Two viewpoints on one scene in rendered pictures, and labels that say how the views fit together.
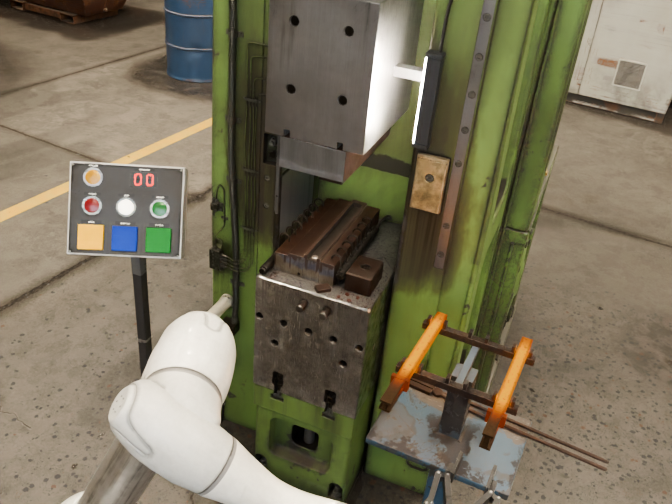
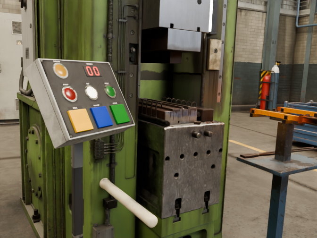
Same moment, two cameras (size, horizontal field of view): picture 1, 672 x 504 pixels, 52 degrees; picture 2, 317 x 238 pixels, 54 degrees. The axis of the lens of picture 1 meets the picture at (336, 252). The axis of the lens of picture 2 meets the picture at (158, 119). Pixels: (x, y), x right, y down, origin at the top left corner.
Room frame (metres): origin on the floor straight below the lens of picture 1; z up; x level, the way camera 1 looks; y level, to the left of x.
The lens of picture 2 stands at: (0.96, 1.37, 1.18)
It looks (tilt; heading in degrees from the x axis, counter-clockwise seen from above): 9 degrees down; 307
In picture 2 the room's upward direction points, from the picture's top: 2 degrees clockwise
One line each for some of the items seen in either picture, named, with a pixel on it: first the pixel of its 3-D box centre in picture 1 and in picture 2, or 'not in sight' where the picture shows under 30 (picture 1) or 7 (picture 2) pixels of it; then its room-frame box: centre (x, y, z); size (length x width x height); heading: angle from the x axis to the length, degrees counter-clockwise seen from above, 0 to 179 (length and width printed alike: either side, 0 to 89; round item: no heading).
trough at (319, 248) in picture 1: (337, 228); (162, 103); (1.98, 0.00, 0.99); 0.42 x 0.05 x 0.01; 161
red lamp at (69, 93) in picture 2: (91, 205); (70, 94); (1.80, 0.74, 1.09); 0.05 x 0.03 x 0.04; 71
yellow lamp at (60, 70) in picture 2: (92, 177); (60, 70); (1.85, 0.75, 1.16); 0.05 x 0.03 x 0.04; 71
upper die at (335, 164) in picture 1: (339, 135); (160, 42); (1.99, 0.03, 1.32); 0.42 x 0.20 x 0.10; 161
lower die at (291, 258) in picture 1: (329, 236); (158, 109); (1.99, 0.03, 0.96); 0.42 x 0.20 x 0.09; 161
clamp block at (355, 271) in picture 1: (364, 275); (200, 114); (1.79, -0.09, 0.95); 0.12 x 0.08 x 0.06; 161
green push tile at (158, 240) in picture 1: (158, 240); (119, 114); (1.78, 0.54, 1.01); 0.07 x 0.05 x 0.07; 96
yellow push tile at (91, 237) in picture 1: (90, 237); (79, 121); (1.76, 0.74, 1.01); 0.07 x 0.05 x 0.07; 96
